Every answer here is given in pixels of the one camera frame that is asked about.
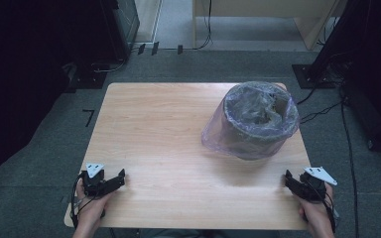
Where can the black angled floor tape mark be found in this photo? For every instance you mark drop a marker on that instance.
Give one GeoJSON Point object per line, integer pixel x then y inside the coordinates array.
{"type": "Point", "coordinates": [89, 117]}

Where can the grey trash bin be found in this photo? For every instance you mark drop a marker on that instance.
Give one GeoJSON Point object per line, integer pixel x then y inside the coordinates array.
{"type": "Point", "coordinates": [244, 142]}

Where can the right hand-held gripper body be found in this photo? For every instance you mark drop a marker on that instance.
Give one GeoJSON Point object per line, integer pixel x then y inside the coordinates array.
{"type": "Point", "coordinates": [315, 186]}

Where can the person's right hand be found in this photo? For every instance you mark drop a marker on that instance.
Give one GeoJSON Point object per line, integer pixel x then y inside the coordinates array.
{"type": "Point", "coordinates": [316, 216]}

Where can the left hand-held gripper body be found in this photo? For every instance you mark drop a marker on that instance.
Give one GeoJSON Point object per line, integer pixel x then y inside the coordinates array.
{"type": "Point", "coordinates": [93, 183]}

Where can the bin with plastic bag liner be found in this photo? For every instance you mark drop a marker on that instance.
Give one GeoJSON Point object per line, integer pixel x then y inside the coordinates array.
{"type": "Point", "coordinates": [278, 132]}

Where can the dark cabinet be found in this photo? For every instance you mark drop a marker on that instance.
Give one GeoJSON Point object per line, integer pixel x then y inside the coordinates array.
{"type": "Point", "coordinates": [119, 26]}

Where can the light wooden desk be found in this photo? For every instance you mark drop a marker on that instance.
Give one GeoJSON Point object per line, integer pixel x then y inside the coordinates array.
{"type": "Point", "coordinates": [261, 8]}

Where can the black floor tape strip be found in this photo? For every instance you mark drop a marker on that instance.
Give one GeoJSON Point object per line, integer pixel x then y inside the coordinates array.
{"type": "Point", "coordinates": [141, 49]}
{"type": "Point", "coordinates": [155, 48]}
{"type": "Point", "coordinates": [180, 49]}

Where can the person's left hand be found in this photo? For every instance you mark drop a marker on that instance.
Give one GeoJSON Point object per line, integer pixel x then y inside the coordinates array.
{"type": "Point", "coordinates": [92, 211]}

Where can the black stand base plate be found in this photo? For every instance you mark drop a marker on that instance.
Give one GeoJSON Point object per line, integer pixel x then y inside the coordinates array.
{"type": "Point", "coordinates": [91, 79]}
{"type": "Point", "coordinates": [307, 77]}

